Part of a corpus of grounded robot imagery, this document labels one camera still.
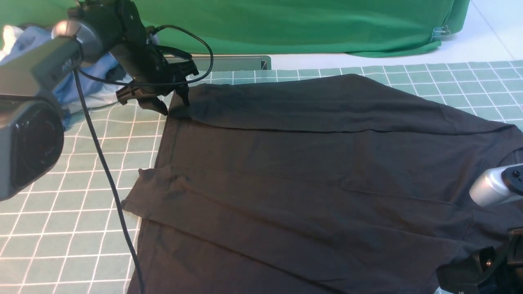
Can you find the green checkered tablecloth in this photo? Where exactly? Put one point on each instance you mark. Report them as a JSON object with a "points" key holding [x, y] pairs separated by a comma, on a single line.
{"points": [[62, 234]]}

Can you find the gray metal tray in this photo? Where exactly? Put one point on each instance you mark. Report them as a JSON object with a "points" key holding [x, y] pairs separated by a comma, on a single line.
{"points": [[229, 63]]}

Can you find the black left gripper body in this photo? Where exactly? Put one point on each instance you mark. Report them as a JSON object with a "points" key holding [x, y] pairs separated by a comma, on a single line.
{"points": [[151, 73]]}

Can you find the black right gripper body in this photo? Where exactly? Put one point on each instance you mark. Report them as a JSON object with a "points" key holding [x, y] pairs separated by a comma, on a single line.
{"points": [[487, 271]]}

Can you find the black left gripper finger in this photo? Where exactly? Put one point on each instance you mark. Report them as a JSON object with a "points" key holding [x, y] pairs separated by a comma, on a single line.
{"points": [[182, 91], [153, 103]]}

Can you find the dark gray long-sleeve top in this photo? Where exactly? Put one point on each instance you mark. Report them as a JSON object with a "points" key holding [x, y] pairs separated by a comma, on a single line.
{"points": [[337, 185]]}

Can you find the metal binder clip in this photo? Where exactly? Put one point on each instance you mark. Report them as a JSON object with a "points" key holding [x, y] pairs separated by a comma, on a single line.
{"points": [[440, 33]]}

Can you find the white crumpled garment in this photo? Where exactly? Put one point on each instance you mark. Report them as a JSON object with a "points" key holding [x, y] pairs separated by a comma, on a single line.
{"points": [[12, 36]]}

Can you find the green backdrop cloth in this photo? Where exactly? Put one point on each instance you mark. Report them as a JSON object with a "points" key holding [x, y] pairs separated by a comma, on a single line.
{"points": [[367, 28]]}

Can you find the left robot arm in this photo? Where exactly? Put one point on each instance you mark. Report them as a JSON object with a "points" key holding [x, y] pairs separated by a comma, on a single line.
{"points": [[32, 134]]}

